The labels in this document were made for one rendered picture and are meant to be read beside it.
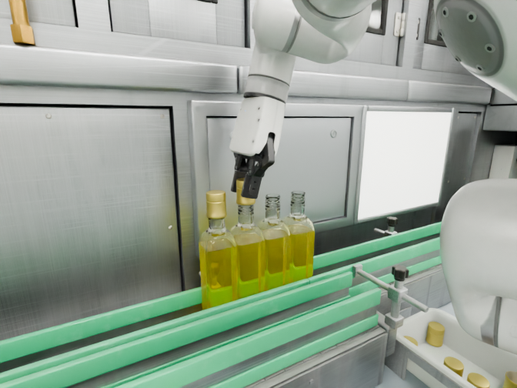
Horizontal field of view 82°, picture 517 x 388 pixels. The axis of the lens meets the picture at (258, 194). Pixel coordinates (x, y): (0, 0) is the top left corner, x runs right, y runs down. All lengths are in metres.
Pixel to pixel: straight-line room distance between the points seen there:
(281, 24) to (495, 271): 0.37
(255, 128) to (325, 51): 0.15
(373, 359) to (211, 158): 0.51
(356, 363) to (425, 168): 0.70
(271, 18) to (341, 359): 0.56
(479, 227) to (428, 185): 0.91
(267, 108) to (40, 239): 0.47
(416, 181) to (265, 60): 0.74
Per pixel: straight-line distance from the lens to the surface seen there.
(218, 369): 0.50
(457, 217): 0.28
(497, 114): 1.45
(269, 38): 0.47
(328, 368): 0.62
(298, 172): 0.76
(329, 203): 0.85
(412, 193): 1.11
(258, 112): 0.50
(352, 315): 0.62
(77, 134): 0.64
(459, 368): 0.78
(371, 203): 0.96
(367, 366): 0.70
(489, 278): 0.29
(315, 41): 0.48
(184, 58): 0.66
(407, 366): 0.78
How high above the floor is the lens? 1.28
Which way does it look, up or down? 14 degrees down
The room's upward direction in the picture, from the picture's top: straight up
